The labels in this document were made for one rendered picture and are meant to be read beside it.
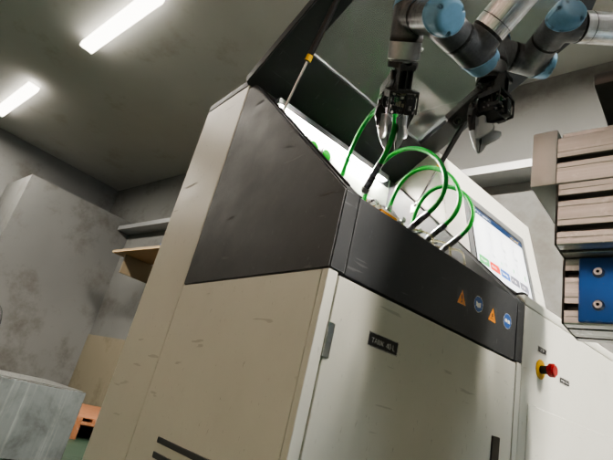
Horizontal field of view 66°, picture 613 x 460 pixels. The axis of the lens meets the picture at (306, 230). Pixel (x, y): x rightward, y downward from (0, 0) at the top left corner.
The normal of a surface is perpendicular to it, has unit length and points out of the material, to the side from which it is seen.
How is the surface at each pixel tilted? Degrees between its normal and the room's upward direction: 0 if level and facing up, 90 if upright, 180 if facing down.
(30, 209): 90
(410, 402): 90
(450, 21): 125
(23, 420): 90
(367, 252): 90
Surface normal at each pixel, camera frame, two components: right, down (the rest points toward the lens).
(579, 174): -0.62, -0.42
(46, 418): 0.77, -0.06
